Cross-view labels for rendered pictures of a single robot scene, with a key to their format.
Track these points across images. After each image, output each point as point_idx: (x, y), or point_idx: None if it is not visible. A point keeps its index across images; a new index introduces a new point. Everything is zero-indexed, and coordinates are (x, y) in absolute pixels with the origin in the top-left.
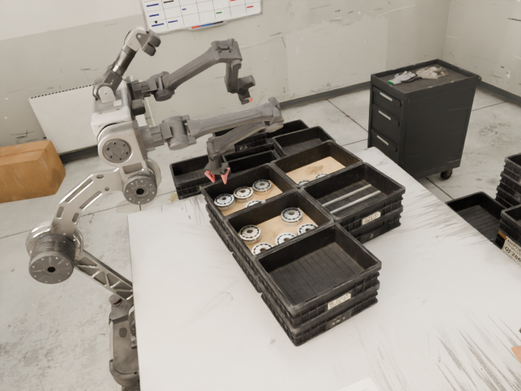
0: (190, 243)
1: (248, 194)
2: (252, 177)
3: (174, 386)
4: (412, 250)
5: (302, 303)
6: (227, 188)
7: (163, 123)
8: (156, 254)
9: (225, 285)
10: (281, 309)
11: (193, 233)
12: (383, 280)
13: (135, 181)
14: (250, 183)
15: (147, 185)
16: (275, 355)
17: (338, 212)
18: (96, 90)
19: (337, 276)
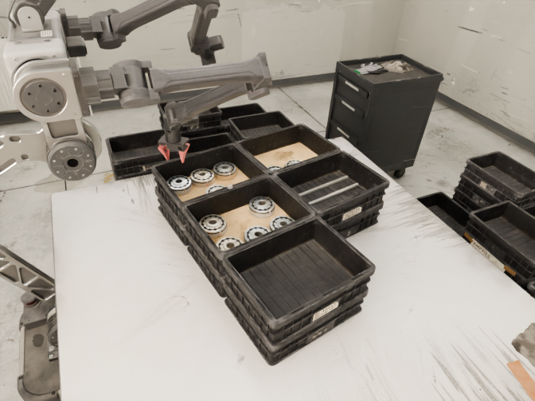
0: (133, 234)
1: (208, 177)
2: (213, 157)
3: None
4: (392, 251)
5: (287, 316)
6: (183, 169)
7: (116, 68)
8: (89, 244)
9: (178, 287)
10: (255, 320)
11: (137, 221)
12: None
13: (66, 148)
14: (211, 165)
15: (83, 155)
16: (245, 377)
17: (314, 205)
18: (14, 10)
19: (320, 280)
